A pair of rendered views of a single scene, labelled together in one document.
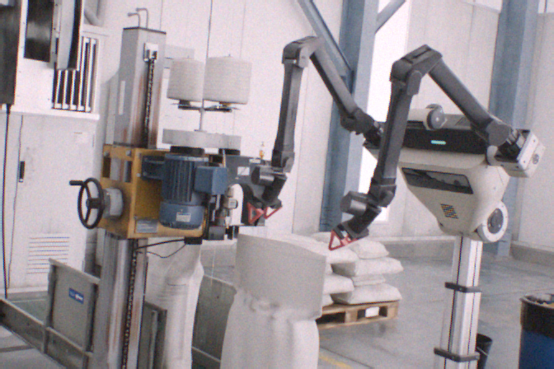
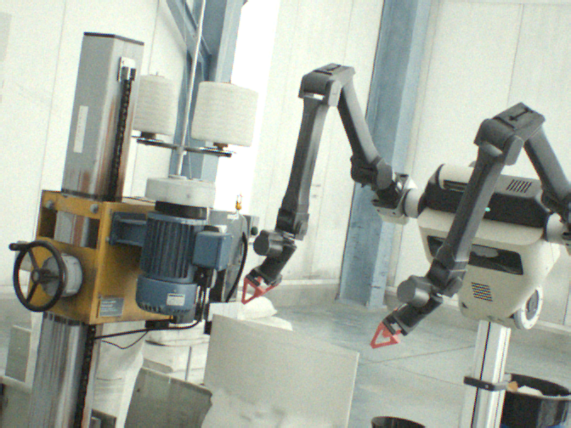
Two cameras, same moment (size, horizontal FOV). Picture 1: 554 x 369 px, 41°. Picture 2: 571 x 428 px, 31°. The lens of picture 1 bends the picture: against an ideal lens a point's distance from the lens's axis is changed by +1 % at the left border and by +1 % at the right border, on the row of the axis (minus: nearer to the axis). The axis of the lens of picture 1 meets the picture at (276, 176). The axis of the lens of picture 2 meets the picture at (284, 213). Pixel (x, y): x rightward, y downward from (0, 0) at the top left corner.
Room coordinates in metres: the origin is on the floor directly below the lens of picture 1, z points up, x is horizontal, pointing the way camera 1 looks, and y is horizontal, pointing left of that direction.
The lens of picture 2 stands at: (-0.06, 0.73, 1.51)
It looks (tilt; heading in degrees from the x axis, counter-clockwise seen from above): 3 degrees down; 345
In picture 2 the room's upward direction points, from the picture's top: 9 degrees clockwise
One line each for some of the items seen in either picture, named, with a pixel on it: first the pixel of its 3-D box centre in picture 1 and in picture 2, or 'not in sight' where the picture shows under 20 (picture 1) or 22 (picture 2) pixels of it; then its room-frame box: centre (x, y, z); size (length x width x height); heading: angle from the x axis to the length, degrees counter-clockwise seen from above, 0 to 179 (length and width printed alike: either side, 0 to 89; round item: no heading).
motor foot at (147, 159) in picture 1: (163, 169); (139, 231); (2.54, 0.39, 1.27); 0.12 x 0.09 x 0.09; 131
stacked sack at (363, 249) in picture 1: (346, 245); (220, 300); (6.27, -0.66, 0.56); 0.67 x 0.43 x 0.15; 41
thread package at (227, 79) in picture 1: (227, 81); (225, 115); (2.60, 0.21, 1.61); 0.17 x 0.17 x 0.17
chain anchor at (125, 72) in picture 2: (152, 52); (129, 70); (2.58, 0.48, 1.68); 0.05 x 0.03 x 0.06; 131
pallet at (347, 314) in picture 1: (314, 304); not in sight; (6.04, -0.43, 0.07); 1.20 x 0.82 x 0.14; 133
